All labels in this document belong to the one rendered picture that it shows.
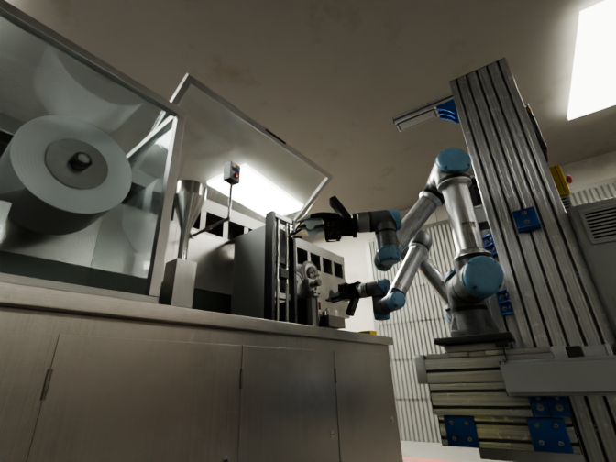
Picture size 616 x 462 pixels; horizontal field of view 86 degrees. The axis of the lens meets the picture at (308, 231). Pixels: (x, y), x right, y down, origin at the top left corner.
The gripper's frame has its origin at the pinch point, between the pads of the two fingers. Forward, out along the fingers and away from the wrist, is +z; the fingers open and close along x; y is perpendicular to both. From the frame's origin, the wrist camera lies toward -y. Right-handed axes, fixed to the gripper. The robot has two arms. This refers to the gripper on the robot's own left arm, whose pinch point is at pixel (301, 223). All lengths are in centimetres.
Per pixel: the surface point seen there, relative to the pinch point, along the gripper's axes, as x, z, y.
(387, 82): 79, -64, -186
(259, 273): 41.9, 25.8, -0.5
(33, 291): -46, 47, 41
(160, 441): -13, 32, 67
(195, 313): -15.5, 27.6, 37.4
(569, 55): 73, -206, -184
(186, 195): 6, 50, -23
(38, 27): -64, 61, -26
